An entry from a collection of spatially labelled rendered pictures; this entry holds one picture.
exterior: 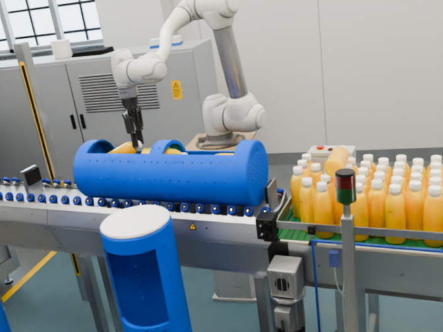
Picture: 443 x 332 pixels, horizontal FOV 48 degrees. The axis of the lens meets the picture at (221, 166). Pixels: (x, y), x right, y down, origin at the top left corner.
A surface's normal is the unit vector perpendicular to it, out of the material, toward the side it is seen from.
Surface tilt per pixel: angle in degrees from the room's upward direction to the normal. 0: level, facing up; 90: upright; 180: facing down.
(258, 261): 109
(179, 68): 90
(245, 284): 90
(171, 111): 90
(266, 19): 90
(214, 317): 0
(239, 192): 102
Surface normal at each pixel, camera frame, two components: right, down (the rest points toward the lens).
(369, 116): -0.25, 0.36
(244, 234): -0.40, 0.04
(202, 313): -0.13, -0.93
